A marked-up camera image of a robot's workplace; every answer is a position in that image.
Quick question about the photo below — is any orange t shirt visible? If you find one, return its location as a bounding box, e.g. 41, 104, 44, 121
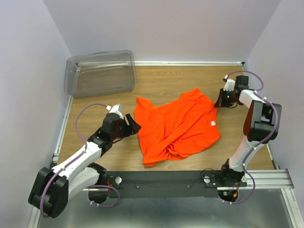
133, 88, 221, 167

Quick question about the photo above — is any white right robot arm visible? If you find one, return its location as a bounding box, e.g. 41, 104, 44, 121
214, 75, 282, 186

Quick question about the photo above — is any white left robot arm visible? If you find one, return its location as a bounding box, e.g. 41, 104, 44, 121
28, 113, 141, 218

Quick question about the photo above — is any clear plastic bin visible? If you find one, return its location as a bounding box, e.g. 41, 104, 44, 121
64, 50, 137, 99

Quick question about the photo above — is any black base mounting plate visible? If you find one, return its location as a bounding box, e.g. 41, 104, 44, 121
104, 169, 247, 199

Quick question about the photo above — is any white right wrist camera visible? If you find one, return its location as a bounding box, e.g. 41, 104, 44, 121
223, 75, 236, 92

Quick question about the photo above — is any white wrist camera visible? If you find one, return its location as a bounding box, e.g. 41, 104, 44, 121
223, 75, 236, 92
106, 104, 124, 119

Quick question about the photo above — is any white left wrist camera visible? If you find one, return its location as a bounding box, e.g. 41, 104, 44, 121
106, 104, 124, 119

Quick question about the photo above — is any aluminium frame rail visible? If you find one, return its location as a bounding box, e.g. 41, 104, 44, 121
248, 170, 294, 189

